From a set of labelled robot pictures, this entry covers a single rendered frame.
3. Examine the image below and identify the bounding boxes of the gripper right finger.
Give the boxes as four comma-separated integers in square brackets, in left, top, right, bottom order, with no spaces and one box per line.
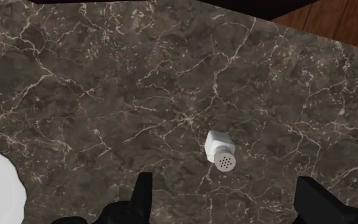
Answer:
[291,176,358,224]

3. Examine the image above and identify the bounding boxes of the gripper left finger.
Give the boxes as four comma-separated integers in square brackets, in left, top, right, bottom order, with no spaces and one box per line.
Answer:
[50,171,153,224]

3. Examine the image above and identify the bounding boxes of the white salt shaker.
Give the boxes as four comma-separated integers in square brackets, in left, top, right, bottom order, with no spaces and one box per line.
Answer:
[203,130,237,173]

